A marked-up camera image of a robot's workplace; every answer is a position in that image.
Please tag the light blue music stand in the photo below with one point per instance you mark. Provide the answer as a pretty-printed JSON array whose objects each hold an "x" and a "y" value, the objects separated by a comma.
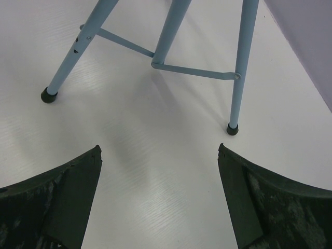
[{"x": 175, "y": 16}]

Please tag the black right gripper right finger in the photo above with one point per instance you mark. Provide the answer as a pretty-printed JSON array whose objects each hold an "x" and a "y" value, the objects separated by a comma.
[{"x": 268, "y": 210}]

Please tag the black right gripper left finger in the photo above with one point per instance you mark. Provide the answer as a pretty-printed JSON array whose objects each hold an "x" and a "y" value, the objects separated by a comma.
[{"x": 52, "y": 209}]

